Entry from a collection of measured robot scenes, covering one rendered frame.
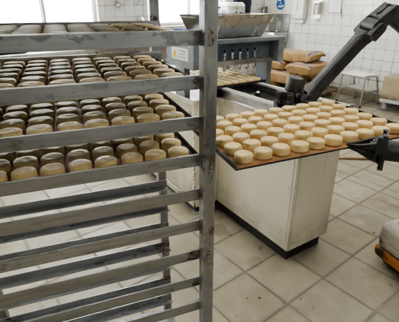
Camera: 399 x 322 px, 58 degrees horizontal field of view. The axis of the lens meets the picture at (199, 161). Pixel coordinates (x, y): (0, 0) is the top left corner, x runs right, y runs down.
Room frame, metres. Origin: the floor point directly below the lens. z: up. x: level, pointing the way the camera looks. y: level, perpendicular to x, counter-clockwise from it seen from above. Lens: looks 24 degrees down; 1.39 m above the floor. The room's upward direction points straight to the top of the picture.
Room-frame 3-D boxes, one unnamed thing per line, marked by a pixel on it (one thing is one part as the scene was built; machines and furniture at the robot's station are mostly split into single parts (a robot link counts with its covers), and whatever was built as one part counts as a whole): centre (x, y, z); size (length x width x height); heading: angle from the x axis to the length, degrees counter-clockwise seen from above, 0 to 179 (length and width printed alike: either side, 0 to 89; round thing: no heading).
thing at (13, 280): (1.04, 0.42, 0.51); 0.64 x 0.03 x 0.03; 110
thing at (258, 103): (2.48, 0.00, 0.87); 2.01 x 0.03 x 0.07; 33
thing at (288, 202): (2.03, -0.45, 0.45); 0.70 x 0.34 x 0.90; 33
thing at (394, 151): (0.90, -0.52, 1.02); 0.07 x 0.07 x 0.10; 66
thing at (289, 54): (5.88, -1.58, 0.62); 0.72 x 0.42 x 0.17; 45
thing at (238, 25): (2.46, -0.18, 1.25); 0.56 x 0.29 x 0.14; 123
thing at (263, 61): (2.46, -0.18, 1.01); 0.72 x 0.33 x 0.34; 123
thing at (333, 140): (0.96, -0.38, 1.03); 0.05 x 0.05 x 0.02
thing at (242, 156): (0.86, -0.12, 1.02); 0.05 x 0.05 x 0.02
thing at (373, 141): (0.93, -0.46, 1.01); 0.09 x 0.07 x 0.07; 66
